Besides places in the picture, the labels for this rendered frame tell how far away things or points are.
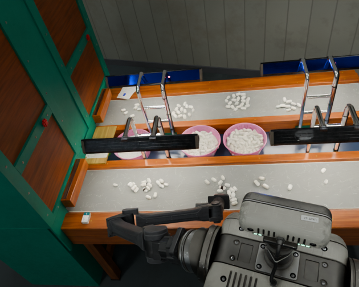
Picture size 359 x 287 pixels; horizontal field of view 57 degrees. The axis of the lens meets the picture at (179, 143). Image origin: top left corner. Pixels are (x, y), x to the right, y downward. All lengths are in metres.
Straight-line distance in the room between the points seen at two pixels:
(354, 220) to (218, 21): 2.43
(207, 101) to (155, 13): 1.65
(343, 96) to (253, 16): 1.40
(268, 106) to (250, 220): 1.64
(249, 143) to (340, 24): 1.74
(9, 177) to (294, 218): 1.21
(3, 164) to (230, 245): 1.03
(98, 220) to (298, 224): 1.34
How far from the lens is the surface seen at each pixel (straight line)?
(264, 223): 0.74
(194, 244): 0.93
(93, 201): 2.01
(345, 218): 1.81
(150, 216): 1.43
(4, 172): 1.58
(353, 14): 3.42
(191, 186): 1.90
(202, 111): 2.32
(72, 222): 1.96
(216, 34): 3.66
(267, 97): 2.40
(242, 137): 2.12
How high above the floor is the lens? 2.28
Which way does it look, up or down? 46 degrees down
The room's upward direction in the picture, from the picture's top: 13 degrees counter-clockwise
